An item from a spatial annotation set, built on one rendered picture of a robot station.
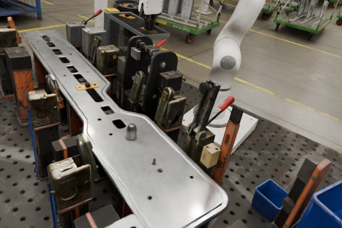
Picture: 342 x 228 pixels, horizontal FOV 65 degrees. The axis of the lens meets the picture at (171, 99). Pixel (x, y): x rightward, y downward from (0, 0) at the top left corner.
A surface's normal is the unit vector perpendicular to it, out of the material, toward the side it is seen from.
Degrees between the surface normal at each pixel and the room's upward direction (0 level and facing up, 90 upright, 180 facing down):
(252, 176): 0
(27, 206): 0
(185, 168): 0
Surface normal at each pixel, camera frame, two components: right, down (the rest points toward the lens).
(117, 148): 0.13, -0.85
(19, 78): 0.59, 0.48
